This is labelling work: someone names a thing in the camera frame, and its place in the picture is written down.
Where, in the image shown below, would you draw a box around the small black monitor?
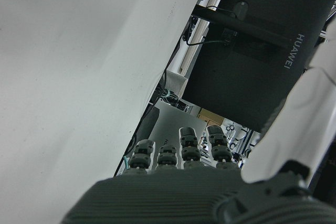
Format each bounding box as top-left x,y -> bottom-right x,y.
125,105 -> 161,158

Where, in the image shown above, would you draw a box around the right robot hand white grey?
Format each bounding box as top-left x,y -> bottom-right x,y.
61,37 -> 336,224

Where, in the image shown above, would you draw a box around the white box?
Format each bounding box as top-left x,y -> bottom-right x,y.
164,70 -> 189,99

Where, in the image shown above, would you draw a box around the black Huawei monitor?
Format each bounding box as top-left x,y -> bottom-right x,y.
181,0 -> 336,133

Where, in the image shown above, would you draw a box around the brown cardboard box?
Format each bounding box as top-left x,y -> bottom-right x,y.
196,108 -> 224,128

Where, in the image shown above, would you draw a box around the beige frame post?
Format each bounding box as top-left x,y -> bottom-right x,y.
177,0 -> 233,76

